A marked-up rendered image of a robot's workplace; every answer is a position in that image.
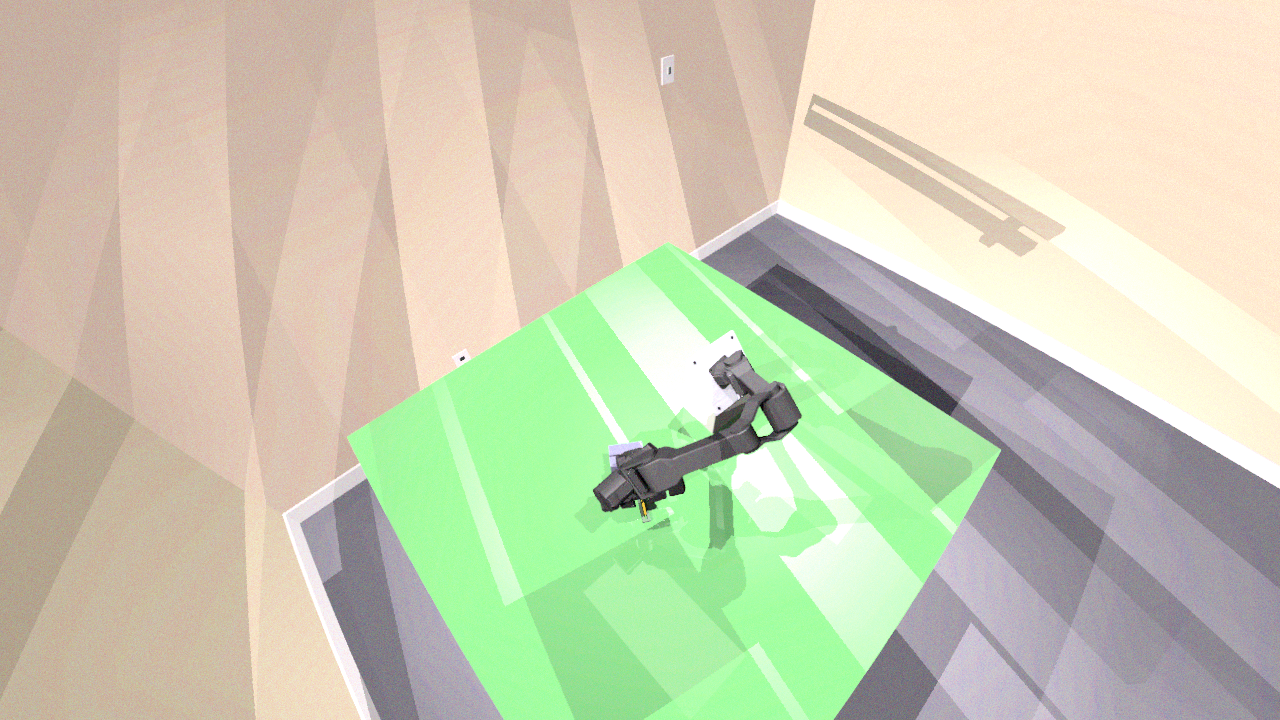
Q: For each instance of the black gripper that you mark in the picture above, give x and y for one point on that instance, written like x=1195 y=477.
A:
x=630 y=501

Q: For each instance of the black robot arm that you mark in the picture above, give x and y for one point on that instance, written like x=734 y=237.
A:
x=664 y=467

